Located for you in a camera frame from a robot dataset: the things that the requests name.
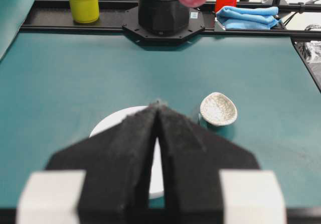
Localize black rail frame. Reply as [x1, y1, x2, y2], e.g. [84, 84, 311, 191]
[20, 0, 321, 94]

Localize white round bowl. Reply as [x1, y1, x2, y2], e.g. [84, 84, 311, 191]
[89, 105, 164, 201]

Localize blue folded towel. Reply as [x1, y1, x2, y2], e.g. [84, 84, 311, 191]
[216, 6, 279, 30]

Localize stacked coloured cups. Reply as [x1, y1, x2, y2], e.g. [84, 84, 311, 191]
[69, 0, 99, 24]

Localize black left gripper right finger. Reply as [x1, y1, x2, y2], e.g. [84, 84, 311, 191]
[155, 102, 286, 224]

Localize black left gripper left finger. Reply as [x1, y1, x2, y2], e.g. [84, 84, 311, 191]
[16, 102, 159, 224]

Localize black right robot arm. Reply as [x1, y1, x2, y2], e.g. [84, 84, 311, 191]
[122, 0, 205, 44]

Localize speckled egg-shaped dish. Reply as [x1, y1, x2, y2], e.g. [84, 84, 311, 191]
[200, 92, 238, 127]

